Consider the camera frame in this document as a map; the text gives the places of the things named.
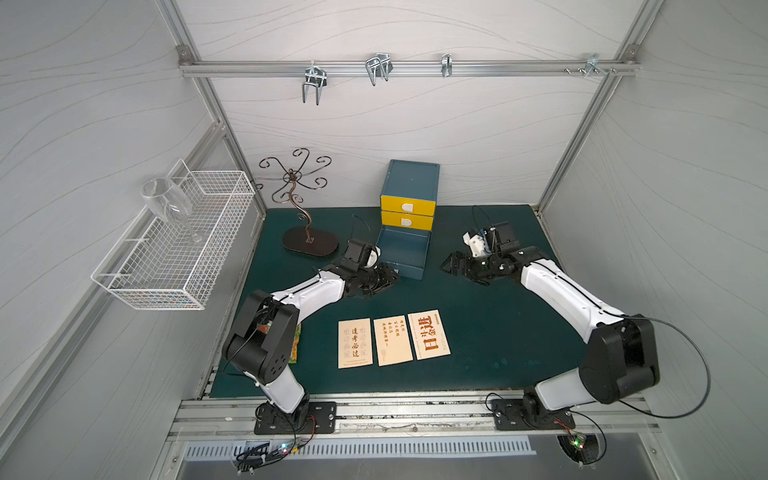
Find clear glass cup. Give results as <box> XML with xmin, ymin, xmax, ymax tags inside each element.
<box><xmin>140</xmin><ymin>177</ymin><xmax>203</xmax><ymax>243</ymax></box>

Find green red snack packet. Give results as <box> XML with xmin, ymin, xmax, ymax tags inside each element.
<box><xmin>288</xmin><ymin>325</ymin><xmax>302</xmax><ymax>365</ymax></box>

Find right controller board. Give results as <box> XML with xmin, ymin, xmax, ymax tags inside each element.
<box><xmin>555</xmin><ymin>415</ymin><xmax>608</xmax><ymax>466</ymax></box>

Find left controller board wires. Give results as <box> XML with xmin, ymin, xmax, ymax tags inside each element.
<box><xmin>233</xmin><ymin>413</ymin><xmax>318</xmax><ymax>475</ymax></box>

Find white vent strip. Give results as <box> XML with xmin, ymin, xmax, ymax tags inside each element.
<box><xmin>183</xmin><ymin>435</ymin><xmax>537</xmax><ymax>462</ymax></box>

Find metal wire hook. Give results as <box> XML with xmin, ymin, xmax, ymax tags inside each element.
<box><xmin>364</xmin><ymin>53</ymin><xmax>393</xmax><ymax>86</ymax></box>

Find beige postcard red characters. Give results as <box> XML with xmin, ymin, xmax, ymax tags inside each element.
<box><xmin>407</xmin><ymin>310</ymin><xmax>451</xmax><ymax>361</ymax></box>

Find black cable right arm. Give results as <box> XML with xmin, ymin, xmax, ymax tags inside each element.
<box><xmin>617</xmin><ymin>316</ymin><xmax>712</xmax><ymax>420</ymax></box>

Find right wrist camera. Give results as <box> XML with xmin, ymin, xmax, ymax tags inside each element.
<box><xmin>462</xmin><ymin>221</ymin><xmax>520</xmax><ymax>259</ymax></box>

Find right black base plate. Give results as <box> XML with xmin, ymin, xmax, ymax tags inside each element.
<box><xmin>486</xmin><ymin>397</ymin><xmax>575</xmax><ymax>431</ymax></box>

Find white wire basket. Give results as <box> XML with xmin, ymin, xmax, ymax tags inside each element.
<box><xmin>91</xmin><ymin>159</ymin><xmax>254</xmax><ymax>311</ymax></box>

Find aluminium crossbar rail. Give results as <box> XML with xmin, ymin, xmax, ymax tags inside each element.
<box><xmin>179</xmin><ymin>58</ymin><xmax>641</xmax><ymax>79</ymax></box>

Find metal bracket hook right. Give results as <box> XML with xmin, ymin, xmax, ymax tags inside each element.
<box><xmin>563</xmin><ymin>53</ymin><xmax>618</xmax><ymax>78</ymax></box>

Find teal drawer cabinet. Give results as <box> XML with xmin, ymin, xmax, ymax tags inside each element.
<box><xmin>380</xmin><ymin>159</ymin><xmax>440</xmax><ymax>206</ymax></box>

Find metal double hook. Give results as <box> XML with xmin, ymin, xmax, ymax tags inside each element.
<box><xmin>302</xmin><ymin>66</ymin><xmax>328</xmax><ymax>105</ymax></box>

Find teal bottom drawer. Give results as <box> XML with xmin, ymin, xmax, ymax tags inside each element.
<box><xmin>376</xmin><ymin>225</ymin><xmax>431</xmax><ymax>280</ymax></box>

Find beige postcard with calligraphy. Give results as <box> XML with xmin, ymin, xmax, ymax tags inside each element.
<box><xmin>338</xmin><ymin>318</ymin><xmax>373</xmax><ymax>369</ymax></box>

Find brown metal jewelry stand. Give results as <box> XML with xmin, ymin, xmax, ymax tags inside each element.
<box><xmin>256</xmin><ymin>147</ymin><xmax>339</xmax><ymax>258</ymax></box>

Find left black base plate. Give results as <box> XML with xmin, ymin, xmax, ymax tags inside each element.
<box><xmin>253</xmin><ymin>401</ymin><xmax>337</xmax><ymax>435</ymax></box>

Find small metal clip hook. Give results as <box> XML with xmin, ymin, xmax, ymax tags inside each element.
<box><xmin>441</xmin><ymin>53</ymin><xmax>453</xmax><ymax>78</ymax></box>

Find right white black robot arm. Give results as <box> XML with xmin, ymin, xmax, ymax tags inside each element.
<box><xmin>440</xmin><ymin>247</ymin><xmax>660</xmax><ymax>422</ymax></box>

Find aluminium front rail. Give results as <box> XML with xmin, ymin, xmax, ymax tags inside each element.
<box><xmin>167</xmin><ymin>390</ymin><xmax>661</xmax><ymax>441</ymax></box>

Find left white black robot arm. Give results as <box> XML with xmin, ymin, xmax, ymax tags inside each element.
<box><xmin>222</xmin><ymin>262</ymin><xmax>399</xmax><ymax>417</ymax></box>

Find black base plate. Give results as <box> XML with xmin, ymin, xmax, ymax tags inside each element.
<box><xmin>253</xmin><ymin>401</ymin><xmax>337</xmax><ymax>435</ymax></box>
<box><xmin>486</xmin><ymin>397</ymin><xmax>575</xmax><ymax>431</ymax></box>

